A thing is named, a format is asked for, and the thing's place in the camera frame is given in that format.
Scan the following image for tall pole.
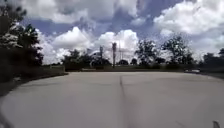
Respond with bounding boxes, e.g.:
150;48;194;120
111;41;118;69

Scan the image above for grass strip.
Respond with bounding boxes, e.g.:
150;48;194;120
64;65;224;80

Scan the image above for row of trees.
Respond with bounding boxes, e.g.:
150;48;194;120
61;33;224;70

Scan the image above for pale concrete pavement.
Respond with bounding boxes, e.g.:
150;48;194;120
0;71;224;128

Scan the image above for white vehicle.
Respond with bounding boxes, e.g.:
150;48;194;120
184;68;202;74

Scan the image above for dark grass verge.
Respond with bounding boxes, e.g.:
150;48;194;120
0;65;69;98

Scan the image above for dark trees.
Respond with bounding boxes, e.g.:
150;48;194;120
0;1;45;84

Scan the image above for robot's own part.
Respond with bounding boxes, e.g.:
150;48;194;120
213;120;222;128

